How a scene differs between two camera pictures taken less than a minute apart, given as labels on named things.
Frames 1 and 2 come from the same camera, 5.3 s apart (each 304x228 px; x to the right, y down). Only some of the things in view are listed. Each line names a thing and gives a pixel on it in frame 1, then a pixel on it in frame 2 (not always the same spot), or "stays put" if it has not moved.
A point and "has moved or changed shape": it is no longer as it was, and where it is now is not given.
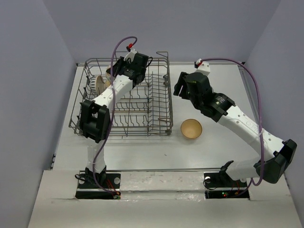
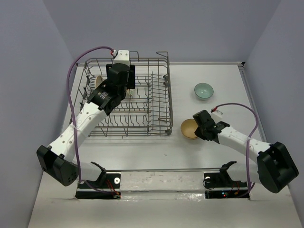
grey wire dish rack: [145, 110] stays put
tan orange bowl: [191, 128] stays put
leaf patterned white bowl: [108, 80] has moved or changed shape
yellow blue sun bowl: [100, 85] stays put
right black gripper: [179, 84] to [198, 133]
